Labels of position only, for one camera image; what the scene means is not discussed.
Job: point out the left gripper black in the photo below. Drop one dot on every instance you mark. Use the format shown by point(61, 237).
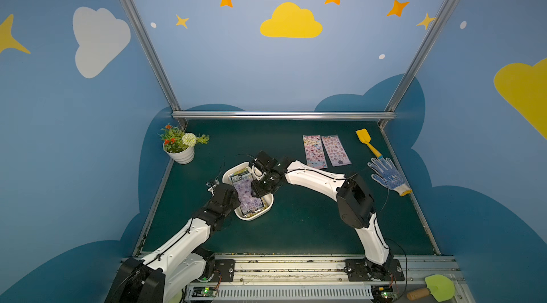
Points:
point(231, 194)

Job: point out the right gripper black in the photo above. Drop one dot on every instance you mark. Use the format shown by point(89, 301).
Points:
point(261, 185)

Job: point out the white plastic storage box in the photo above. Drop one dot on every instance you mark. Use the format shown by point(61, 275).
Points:
point(268, 199)

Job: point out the pink blue sticker sheet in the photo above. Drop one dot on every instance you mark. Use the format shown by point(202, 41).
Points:
point(315, 156)

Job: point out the pink bear sticker sheet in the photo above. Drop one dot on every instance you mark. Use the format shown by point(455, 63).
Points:
point(335, 151)

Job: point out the purple sticker sheet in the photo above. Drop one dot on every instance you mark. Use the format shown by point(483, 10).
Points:
point(249, 205)

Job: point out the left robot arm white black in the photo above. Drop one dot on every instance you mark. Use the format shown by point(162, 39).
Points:
point(155, 277)

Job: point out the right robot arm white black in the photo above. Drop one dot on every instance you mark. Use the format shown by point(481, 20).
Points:
point(356, 207)

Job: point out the white pot artificial flowers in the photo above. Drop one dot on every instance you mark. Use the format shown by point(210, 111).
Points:
point(180, 145)

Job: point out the yellow toy shovel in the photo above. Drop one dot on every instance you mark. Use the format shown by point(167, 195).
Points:
point(365, 138)

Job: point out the blue dotted work glove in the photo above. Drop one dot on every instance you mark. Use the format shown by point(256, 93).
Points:
point(387, 175)

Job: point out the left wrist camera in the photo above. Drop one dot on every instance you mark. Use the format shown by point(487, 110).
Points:
point(211, 185)

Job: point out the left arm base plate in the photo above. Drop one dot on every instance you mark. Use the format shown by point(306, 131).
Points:
point(218, 271)

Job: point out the aluminium frame back bar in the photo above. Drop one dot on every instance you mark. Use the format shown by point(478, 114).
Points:
point(311, 116)

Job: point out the white vented cable duct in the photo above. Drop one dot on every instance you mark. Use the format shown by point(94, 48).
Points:
point(293, 292)

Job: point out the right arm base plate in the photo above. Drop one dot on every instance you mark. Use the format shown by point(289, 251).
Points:
point(364, 270)

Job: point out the aluminium frame left post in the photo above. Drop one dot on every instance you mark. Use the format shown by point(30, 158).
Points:
point(153, 59)

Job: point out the aluminium frame post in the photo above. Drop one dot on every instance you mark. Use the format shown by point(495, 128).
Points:
point(443, 15)
point(153, 59)

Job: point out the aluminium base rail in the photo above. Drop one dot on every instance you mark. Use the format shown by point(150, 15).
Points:
point(300, 270)

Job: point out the green toy trowel wooden handle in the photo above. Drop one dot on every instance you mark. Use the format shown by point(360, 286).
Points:
point(439, 286)

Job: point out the aluminium frame right post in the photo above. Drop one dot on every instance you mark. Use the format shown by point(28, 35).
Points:
point(443, 15)

